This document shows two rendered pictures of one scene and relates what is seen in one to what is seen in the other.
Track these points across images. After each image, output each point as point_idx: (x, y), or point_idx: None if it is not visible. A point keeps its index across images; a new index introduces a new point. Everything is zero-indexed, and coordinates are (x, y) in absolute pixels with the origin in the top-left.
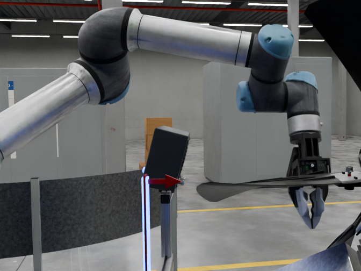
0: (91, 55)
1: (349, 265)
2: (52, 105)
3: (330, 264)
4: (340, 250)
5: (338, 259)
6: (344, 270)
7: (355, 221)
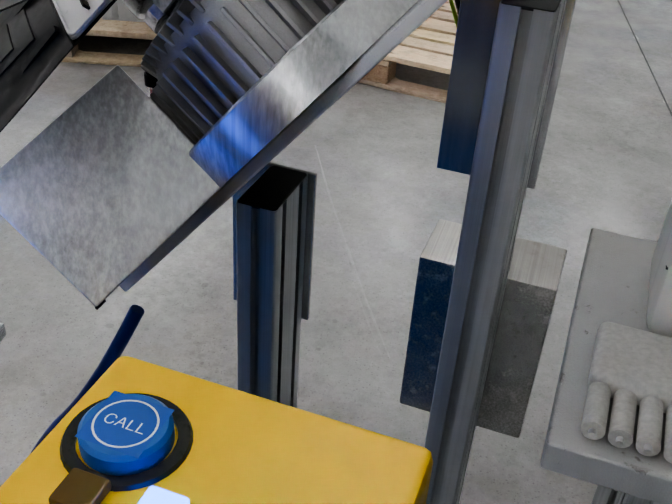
0: None
1: (151, 104)
2: None
3: (112, 118)
4: (119, 84)
5: (124, 101)
6: (146, 117)
7: (26, 16)
